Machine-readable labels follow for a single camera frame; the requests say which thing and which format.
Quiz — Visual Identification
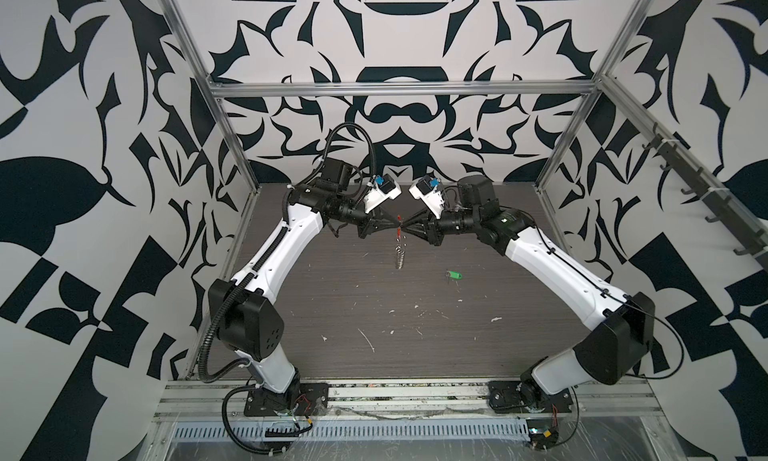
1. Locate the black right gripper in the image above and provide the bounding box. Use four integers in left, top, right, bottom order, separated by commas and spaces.
403, 204, 484, 246

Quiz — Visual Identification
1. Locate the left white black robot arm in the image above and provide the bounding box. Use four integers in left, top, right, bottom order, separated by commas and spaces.
197, 159, 401, 414

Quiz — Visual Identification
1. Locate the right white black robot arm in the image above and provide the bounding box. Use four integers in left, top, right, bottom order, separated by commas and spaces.
401, 175, 655, 412

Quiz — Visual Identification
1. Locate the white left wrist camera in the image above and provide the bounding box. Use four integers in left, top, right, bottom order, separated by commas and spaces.
363, 174, 401, 214

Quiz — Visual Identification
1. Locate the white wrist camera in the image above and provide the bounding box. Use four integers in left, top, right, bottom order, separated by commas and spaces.
363, 174, 401, 214
409, 175, 445, 219

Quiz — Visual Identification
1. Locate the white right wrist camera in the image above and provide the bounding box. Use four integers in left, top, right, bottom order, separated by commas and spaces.
409, 175, 445, 219

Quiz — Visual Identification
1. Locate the black wall hook rail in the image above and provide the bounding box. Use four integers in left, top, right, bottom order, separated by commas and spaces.
643, 122, 767, 271

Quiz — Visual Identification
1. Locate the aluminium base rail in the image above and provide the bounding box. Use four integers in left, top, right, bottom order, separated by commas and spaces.
152, 378, 663, 443

